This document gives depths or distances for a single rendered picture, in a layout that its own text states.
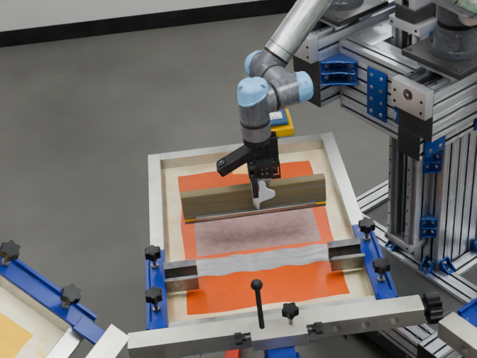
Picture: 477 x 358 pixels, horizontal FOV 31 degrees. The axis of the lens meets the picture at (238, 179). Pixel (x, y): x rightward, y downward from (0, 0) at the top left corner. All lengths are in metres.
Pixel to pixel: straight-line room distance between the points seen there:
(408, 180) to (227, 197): 1.00
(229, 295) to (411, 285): 1.25
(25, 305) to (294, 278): 0.70
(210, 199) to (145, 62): 3.25
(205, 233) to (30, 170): 2.31
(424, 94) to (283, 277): 0.67
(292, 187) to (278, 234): 0.18
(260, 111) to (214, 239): 0.46
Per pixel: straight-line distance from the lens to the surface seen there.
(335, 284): 2.20
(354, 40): 2.87
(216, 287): 2.22
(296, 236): 2.35
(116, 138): 4.69
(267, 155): 2.17
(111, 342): 1.85
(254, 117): 2.08
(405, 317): 2.03
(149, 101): 5.00
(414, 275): 3.35
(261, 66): 2.20
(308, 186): 2.24
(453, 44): 2.53
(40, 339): 1.90
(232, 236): 2.37
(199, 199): 2.23
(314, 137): 2.69
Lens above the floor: 2.45
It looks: 35 degrees down
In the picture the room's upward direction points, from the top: 6 degrees counter-clockwise
